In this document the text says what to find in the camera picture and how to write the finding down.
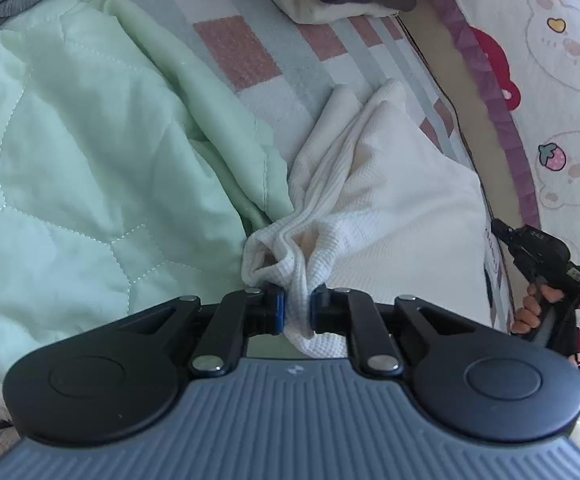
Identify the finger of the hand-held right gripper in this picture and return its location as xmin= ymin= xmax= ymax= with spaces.
xmin=490 ymin=217 xmax=521 ymax=257

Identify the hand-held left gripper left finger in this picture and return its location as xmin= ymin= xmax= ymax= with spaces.
xmin=120 ymin=285 xmax=287 ymax=378

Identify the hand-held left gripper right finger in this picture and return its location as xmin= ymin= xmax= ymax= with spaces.
xmin=310 ymin=284 xmax=475 ymax=378

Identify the white waffle top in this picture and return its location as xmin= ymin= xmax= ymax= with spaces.
xmin=240 ymin=78 xmax=495 ymax=358

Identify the person's right hand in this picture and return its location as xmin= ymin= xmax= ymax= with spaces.
xmin=511 ymin=282 xmax=564 ymax=337

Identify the bear print bed bumper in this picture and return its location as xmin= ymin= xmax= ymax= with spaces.
xmin=397 ymin=0 xmax=580 ymax=361

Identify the light green quilt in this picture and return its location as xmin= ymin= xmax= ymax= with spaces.
xmin=0 ymin=0 xmax=295 ymax=376

